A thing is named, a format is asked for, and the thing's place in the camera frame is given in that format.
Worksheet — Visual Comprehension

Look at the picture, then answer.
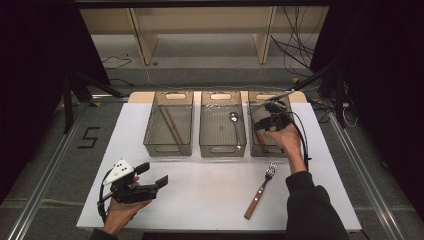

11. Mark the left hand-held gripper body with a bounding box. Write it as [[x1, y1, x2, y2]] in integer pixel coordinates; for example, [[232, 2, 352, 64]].
[[103, 158, 159, 205]]

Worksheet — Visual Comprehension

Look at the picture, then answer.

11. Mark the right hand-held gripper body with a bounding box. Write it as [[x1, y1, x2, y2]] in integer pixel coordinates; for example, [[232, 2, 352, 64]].
[[264, 90, 297, 132]]

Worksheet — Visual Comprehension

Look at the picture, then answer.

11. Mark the smoky translucent plastic bin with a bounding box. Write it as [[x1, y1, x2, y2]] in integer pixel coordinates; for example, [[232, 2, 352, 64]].
[[143, 90, 195, 158], [198, 90, 248, 158], [247, 90, 302, 159]]

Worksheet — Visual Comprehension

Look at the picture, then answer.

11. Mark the wooden-handled table knife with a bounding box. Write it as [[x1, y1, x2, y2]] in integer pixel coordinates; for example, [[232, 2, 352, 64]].
[[254, 129, 270, 154]]

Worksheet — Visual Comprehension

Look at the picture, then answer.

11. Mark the metal spoon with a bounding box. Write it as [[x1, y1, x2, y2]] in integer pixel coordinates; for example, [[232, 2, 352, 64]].
[[228, 111, 243, 150]]

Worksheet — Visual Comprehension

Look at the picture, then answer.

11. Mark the person's right hand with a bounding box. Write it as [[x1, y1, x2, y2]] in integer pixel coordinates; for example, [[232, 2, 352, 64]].
[[265, 123, 303, 159]]

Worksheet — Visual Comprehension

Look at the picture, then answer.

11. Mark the person's left hand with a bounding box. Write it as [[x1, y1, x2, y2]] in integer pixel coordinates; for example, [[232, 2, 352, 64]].
[[102, 198, 153, 237]]

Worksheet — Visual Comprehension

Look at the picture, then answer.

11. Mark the white table sheet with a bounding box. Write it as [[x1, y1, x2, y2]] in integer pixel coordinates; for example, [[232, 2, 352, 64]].
[[75, 101, 363, 233]]

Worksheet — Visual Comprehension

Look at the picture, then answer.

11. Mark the black metal stand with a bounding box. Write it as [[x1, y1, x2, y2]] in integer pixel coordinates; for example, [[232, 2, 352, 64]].
[[61, 71, 125, 134], [288, 63, 348, 130]]

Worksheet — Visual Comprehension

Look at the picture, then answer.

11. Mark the black curtain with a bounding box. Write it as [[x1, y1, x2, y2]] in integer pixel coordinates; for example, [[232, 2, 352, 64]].
[[309, 0, 424, 221], [0, 0, 112, 204]]

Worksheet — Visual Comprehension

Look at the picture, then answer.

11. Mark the left hand-held gripper cable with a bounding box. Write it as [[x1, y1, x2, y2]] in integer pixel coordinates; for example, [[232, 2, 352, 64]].
[[96, 168, 116, 224]]

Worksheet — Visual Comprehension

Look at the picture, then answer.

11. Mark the hand-held gripper cable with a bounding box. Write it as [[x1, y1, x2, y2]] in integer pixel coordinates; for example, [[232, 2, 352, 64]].
[[96, 168, 116, 224], [282, 109, 312, 172]]

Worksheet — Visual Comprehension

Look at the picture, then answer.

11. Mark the right hand-held gripper cable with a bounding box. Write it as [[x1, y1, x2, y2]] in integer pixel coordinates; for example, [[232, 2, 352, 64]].
[[282, 109, 312, 172]]

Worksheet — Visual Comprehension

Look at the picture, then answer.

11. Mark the wooden-handled metal fork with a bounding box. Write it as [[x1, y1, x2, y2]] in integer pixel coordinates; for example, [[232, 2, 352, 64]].
[[243, 162, 278, 220]]

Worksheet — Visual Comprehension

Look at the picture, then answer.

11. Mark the bundle of black cables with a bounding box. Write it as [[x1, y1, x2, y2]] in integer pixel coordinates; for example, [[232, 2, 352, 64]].
[[270, 6, 317, 78]]

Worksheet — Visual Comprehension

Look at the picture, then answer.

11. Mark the aluminium floor rail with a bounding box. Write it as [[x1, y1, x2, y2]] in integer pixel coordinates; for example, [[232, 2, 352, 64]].
[[6, 99, 92, 240], [328, 111, 406, 240]]

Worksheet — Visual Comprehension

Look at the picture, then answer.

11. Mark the light wooden desk frame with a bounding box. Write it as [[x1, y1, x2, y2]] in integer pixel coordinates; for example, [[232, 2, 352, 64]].
[[79, 6, 330, 66]]

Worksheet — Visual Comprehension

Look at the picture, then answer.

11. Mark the thin black floor cable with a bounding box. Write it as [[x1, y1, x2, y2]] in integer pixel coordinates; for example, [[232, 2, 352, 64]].
[[101, 54, 133, 71]]

